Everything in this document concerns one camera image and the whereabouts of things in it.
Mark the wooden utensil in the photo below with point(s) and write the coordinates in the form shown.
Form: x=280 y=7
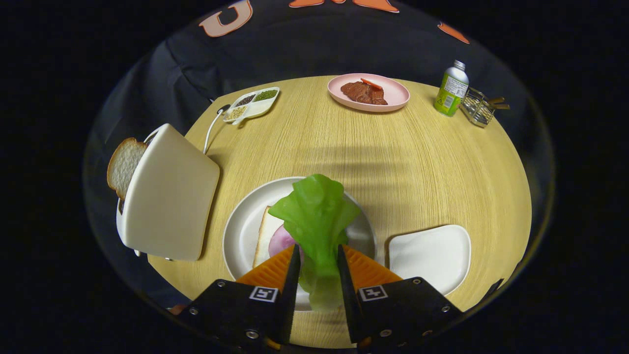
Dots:
x=499 y=105

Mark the white divided seasoning dish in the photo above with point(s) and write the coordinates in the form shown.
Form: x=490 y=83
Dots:
x=251 y=110

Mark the pink plate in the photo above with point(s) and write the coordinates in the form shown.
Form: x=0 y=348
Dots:
x=398 y=96

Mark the green metal bottle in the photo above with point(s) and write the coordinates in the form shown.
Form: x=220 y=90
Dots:
x=449 y=93

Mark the red food slice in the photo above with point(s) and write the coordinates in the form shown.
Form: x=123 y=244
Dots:
x=371 y=83

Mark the white toaster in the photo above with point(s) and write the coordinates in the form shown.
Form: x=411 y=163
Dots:
x=169 y=196

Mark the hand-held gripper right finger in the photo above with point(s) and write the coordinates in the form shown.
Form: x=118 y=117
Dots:
x=348 y=305

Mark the white square plate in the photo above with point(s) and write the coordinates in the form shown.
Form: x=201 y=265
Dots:
x=430 y=255

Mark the pink ham slice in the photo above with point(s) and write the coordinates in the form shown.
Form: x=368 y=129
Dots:
x=281 y=241

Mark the green lettuce leaf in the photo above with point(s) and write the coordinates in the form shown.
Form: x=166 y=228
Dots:
x=317 y=216

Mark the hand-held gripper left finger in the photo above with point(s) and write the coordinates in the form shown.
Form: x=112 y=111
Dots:
x=291 y=305

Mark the white bread slice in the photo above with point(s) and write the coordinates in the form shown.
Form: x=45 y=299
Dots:
x=264 y=241
x=125 y=164

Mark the white round plate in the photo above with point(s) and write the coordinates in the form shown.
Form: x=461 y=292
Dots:
x=243 y=231

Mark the brown meat steak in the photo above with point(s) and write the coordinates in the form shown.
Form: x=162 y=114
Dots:
x=363 y=93

